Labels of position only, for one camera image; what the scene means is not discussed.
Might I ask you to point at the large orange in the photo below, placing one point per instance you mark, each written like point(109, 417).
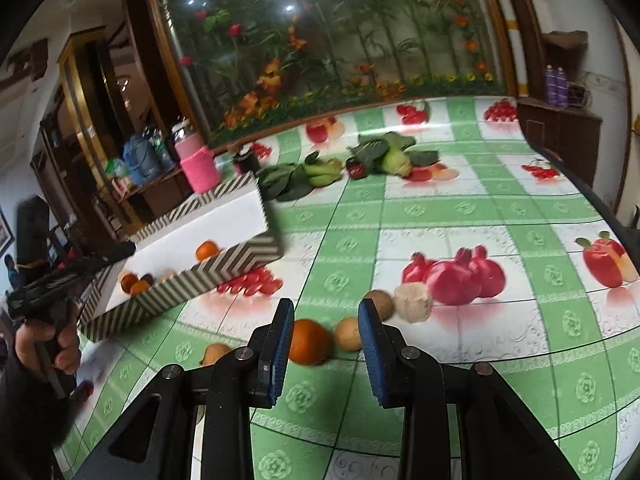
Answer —
point(139, 287)
point(311, 343)

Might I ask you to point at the green leafy vegetable left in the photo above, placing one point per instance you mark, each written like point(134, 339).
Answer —
point(288, 182)

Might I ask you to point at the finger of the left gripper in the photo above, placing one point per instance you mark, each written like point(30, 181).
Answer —
point(118, 252)

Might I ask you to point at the beige rice cake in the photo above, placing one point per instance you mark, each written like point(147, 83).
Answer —
point(167, 275)

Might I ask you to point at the green leafy vegetable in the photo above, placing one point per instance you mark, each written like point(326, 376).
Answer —
point(288, 182)
point(391, 153)

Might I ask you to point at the red jujube date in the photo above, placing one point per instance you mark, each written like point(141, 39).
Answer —
point(148, 278)

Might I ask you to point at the dark red cherry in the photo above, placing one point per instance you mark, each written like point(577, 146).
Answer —
point(356, 170)

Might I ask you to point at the blue water jug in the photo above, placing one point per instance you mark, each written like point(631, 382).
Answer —
point(141, 160)

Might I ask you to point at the wooden side cabinet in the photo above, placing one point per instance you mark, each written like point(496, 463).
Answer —
point(143, 204)

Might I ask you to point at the person's left hand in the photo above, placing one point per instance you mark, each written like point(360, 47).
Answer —
point(41, 347)

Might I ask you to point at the yellow-brown round fruit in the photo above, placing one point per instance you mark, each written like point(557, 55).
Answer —
point(346, 335)

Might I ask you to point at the white tray striped rim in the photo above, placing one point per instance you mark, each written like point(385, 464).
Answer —
point(232, 215)

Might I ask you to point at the purple bottles pair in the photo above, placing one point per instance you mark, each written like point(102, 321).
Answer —
point(556, 87)

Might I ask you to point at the small orange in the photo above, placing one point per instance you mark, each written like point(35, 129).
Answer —
point(127, 281)

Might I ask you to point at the small tangerine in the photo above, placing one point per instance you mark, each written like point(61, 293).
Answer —
point(206, 250)

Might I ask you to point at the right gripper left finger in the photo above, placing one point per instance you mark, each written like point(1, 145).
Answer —
point(271, 345)

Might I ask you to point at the pink knitted sleeve bottle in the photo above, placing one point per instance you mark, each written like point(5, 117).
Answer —
point(196, 159)

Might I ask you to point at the green leafy vegetable right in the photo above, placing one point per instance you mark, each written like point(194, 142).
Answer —
point(391, 153)

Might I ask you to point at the small dark jar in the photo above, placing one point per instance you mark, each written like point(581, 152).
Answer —
point(246, 162)

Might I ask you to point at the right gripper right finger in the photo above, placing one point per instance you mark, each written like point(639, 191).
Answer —
point(380, 355)

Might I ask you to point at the white rice cake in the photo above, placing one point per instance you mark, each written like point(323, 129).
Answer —
point(413, 302)

